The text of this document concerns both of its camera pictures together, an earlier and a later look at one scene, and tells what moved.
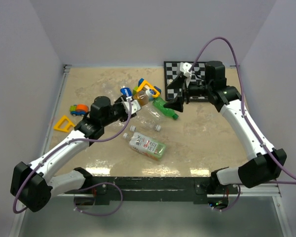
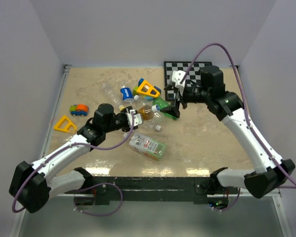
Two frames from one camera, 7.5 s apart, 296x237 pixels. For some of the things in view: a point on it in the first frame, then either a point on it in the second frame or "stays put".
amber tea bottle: [141, 97] to [146, 112]
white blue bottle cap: [149, 92] to [155, 107]
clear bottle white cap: [150, 120] stays put
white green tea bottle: [149, 147] stays put
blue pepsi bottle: [126, 91] stays put
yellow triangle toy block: [140, 88] stays put
